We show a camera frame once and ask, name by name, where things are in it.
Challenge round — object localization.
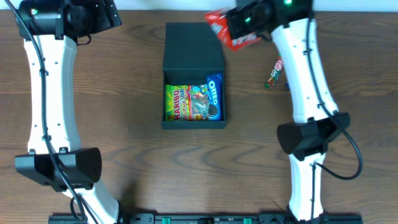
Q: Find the green Haribo gummy bag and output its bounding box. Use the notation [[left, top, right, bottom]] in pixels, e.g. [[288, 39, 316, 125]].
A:
[[165, 84, 209, 122]]

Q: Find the dark green gift box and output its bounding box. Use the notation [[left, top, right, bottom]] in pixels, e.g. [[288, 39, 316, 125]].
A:
[[161, 22, 226, 129]]

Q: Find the blue Oreo cookie pack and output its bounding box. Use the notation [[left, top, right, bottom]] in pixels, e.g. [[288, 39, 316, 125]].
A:
[[206, 73, 222, 121]]

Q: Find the red Hacks candy bag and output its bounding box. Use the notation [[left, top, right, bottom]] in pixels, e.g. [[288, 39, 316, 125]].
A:
[[205, 8, 260, 50]]

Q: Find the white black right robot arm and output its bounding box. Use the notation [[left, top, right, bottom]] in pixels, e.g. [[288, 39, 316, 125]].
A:
[[226, 1, 349, 223]]

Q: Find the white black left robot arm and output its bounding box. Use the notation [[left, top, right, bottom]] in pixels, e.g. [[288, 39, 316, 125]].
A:
[[13, 0, 121, 223]]

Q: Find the green red candy bar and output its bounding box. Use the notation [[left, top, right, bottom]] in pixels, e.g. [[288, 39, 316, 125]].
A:
[[264, 54, 284, 89]]

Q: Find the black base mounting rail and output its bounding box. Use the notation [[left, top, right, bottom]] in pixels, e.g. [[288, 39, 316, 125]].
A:
[[47, 212, 363, 224]]

